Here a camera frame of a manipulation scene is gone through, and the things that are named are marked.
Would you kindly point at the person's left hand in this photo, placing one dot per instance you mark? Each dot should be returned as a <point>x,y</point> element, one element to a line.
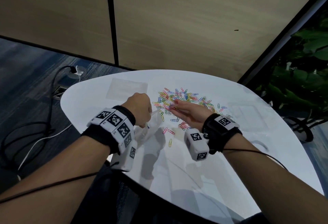
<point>139,108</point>

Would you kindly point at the person's right hand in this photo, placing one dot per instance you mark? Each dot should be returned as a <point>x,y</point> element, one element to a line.
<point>193,113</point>

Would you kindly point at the pile of coloured paper clips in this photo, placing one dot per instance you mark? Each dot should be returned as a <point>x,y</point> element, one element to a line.
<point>179,98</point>

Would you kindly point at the clear plastic bag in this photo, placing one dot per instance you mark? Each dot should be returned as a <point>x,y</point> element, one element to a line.
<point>147,131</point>
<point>127,89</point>

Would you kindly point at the person's right forearm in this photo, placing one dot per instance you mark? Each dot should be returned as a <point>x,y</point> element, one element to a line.
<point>276,188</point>

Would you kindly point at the person's left forearm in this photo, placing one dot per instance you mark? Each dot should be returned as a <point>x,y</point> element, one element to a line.
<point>51,190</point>

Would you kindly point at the right marker wristband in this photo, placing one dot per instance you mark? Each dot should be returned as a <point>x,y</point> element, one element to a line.
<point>221,131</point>

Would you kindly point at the marker wristband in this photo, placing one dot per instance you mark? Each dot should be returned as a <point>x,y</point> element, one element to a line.
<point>221,131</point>
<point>112,129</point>

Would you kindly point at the left marker wristband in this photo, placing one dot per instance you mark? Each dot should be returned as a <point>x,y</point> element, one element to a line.
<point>112,129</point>

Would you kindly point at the clear plastic box lid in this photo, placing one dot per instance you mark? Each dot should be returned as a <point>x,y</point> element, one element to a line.
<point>246,112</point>

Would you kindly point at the clear plastic box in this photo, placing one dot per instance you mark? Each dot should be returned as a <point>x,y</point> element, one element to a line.
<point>258,139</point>

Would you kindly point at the floor power socket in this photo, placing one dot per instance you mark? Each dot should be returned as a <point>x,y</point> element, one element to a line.
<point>74,72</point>

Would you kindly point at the metal floor outlet box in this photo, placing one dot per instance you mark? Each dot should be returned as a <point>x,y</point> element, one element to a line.
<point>58,93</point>

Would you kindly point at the black plant stand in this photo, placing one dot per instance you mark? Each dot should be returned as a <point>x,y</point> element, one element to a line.
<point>302,129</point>

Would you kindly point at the green leafy plant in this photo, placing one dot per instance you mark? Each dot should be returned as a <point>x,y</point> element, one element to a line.
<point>302,77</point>

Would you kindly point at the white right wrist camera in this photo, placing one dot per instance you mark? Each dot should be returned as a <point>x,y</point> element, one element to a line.
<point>196,144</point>

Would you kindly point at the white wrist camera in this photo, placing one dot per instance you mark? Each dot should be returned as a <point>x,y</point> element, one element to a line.
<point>196,144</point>
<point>125,159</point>

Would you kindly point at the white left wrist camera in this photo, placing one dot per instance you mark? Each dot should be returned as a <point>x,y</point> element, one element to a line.
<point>125,159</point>

